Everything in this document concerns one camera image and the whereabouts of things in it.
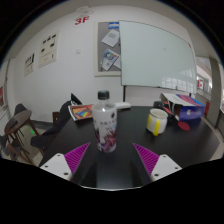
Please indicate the round wooden side table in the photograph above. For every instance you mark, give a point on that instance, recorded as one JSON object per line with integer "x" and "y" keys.
{"x": 18, "y": 120}

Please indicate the white-labelled bottle with black cap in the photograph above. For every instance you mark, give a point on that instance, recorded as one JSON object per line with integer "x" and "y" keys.
{"x": 104, "y": 123}

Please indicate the small flat white box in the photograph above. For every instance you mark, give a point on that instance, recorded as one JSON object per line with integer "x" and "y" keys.
{"x": 123, "y": 105}

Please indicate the colourful printed book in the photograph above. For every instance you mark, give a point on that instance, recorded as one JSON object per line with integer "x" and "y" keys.
{"x": 81, "y": 112}

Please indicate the red floor box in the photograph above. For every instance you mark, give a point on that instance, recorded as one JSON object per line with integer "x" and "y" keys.
{"x": 207, "y": 108}

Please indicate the red window poster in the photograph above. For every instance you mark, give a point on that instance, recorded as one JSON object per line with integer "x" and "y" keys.
{"x": 200, "y": 84}

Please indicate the whiteboard on stand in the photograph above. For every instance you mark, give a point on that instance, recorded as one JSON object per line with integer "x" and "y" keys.
{"x": 155, "y": 56}

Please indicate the red floor number sign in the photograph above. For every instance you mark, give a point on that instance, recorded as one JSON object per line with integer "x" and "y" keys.
{"x": 81, "y": 20}

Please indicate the dark chair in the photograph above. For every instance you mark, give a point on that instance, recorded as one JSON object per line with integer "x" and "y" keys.
{"x": 20, "y": 107}

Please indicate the blue cardboard box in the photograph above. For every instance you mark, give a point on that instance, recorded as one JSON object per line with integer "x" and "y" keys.
{"x": 188, "y": 108}

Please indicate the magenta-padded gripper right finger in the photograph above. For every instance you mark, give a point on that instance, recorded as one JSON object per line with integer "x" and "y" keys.
{"x": 148, "y": 158}

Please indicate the small white wall poster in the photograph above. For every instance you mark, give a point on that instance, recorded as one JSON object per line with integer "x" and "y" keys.
{"x": 29, "y": 64}

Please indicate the large white wall poster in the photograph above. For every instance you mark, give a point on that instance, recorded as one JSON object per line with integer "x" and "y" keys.
{"x": 49, "y": 50}

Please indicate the black and red tool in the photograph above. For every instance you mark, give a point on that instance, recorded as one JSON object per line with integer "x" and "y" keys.
{"x": 164, "y": 106}

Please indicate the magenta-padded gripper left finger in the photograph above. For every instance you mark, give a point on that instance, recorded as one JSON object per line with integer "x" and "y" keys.
{"x": 76, "y": 157}

